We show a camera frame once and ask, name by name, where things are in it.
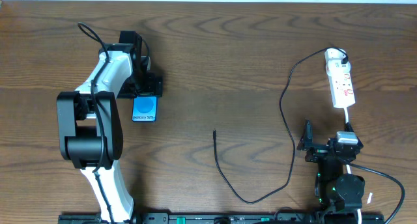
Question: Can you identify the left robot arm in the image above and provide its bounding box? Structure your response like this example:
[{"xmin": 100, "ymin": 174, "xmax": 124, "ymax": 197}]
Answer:
[{"xmin": 56, "ymin": 31, "xmax": 162, "ymax": 223}]

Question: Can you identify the white USB charger plug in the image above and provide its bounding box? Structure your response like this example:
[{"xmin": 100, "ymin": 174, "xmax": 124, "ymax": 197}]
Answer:
[{"xmin": 324, "ymin": 47, "xmax": 349, "ymax": 64}]

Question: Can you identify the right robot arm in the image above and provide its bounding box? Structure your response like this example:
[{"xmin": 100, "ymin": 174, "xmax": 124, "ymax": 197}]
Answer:
[{"xmin": 297, "ymin": 120, "xmax": 365, "ymax": 223}]

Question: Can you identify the white power strip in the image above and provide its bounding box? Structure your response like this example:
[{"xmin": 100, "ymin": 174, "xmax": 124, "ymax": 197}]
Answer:
[{"xmin": 326, "ymin": 59, "xmax": 356, "ymax": 109}]

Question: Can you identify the blue Samsung Galaxy smartphone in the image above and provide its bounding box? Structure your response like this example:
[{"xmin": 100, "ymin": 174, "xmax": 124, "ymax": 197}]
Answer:
[{"xmin": 132, "ymin": 96, "xmax": 158, "ymax": 122}]

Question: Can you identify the small white paper scrap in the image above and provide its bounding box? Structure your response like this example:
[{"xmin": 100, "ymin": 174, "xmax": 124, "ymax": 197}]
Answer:
[{"xmin": 367, "ymin": 192, "xmax": 373, "ymax": 204}]

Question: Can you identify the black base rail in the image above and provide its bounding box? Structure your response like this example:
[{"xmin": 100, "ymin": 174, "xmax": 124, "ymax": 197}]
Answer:
[{"xmin": 57, "ymin": 212, "xmax": 385, "ymax": 224}]

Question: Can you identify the black USB charging cable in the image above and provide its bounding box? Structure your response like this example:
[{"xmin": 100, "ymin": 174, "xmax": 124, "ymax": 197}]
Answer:
[{"xmin": 212, "ymin": 46, "xmax": 349, "ymax": 204}]

